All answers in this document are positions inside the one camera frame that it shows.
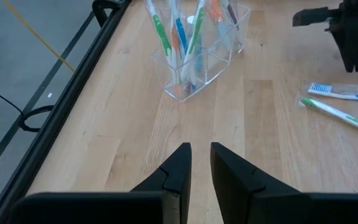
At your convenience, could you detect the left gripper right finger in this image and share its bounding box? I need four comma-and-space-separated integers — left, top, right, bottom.
210, 142, 358, 224

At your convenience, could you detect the black aluminium table frame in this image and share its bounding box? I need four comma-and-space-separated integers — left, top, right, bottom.
0, 0, 133, 224

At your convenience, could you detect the purple toothbrush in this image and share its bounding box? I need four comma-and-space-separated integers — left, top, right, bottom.
225, 0, 241, 32

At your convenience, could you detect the black coiled cable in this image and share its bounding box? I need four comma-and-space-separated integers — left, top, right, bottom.
0, 81, 56, 133

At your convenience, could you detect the green toothbrush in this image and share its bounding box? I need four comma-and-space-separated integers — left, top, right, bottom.
146, 0, 180, 85
178, 0, 206, 85
294, 95, 358, 139

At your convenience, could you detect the clear acrylic organizer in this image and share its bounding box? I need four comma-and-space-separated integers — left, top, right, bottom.
150, 0, 251, 103

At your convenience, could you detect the orange toothbrush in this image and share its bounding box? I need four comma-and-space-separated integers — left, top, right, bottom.
208, 0, 229, 47
169, 26, 183, 94

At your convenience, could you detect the yellow hanging cable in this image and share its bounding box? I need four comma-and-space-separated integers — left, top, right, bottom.
2, 0, 76, 72

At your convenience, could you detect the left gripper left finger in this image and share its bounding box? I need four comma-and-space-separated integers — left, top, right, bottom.
9, 142, 193, 224

